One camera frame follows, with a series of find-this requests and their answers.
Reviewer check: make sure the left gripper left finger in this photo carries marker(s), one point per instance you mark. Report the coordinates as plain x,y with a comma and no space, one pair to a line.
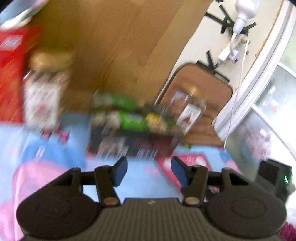
105,178

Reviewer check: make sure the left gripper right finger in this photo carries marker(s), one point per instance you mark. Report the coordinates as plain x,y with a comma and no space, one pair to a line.
194,181

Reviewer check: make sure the black wool product box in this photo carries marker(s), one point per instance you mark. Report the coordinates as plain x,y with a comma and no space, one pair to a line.
105,141

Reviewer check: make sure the green snack bag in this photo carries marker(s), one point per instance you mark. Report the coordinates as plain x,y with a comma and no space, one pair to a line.
117,112

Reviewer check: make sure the green yellow packet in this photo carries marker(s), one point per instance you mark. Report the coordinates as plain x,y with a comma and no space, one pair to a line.
160,124

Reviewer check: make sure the pecan jar gold lid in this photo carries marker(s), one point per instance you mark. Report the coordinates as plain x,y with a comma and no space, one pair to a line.
187,106

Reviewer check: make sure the cartoon pig bed sheet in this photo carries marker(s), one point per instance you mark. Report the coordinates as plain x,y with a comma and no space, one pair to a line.
30,160

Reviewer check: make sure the brown seat cushion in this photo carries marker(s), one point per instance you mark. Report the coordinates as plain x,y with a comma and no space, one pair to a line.
217,93

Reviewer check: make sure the cashew jar gold lid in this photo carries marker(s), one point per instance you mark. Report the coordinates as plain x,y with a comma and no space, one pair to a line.
44,88

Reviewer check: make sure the white power strip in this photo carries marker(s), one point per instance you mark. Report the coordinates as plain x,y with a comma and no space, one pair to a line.
231,53

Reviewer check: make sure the wooden headboard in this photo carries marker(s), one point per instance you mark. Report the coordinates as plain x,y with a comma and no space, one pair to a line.
126,47

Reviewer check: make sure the red gift bag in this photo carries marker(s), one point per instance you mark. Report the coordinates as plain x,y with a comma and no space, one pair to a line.
16,47

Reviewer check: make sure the white light bulb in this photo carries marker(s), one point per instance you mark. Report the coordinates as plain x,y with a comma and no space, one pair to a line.
246,9

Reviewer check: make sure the window frame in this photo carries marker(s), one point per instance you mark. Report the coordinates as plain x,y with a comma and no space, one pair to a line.
258,123

